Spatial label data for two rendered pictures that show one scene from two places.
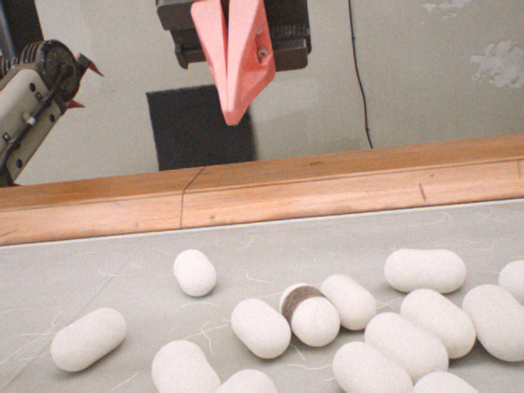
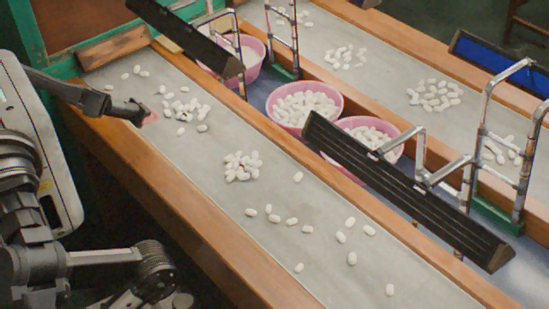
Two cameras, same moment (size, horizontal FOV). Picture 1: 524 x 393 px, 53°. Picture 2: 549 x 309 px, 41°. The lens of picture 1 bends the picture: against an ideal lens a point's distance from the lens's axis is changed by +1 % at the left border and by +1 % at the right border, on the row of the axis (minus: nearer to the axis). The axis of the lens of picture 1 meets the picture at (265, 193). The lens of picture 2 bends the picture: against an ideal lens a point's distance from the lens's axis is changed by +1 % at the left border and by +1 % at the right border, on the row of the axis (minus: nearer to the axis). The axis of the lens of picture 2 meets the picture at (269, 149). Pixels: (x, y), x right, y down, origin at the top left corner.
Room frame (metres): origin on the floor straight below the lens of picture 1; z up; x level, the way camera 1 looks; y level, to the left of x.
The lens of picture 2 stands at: (1.30, 1.67, 2.26)
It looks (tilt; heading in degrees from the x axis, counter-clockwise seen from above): 41 degrees down; 229
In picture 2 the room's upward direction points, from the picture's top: 6 degrees counter-clockwise
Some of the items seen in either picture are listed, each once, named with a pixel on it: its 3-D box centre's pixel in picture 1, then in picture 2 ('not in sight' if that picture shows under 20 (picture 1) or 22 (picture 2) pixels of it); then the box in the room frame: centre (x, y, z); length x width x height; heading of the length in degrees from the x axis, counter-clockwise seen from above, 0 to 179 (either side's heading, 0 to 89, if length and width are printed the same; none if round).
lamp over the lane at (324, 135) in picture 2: not in sight; (396, 179); (0.28, 0.94, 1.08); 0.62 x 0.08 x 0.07; 83
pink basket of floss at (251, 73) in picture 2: not in sight; (232, 63); (-0.15, -0.15, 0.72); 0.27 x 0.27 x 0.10
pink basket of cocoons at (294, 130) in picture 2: not in sight; (304, 114); (-0.09, 0.28, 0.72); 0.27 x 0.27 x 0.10
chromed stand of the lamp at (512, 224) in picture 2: not in sight; (520, 147); (-0.20, 1.01, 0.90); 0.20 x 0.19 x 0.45; 83
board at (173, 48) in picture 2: not in sight; (199, 30); (-0.18, -0.37, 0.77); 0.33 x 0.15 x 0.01; 173
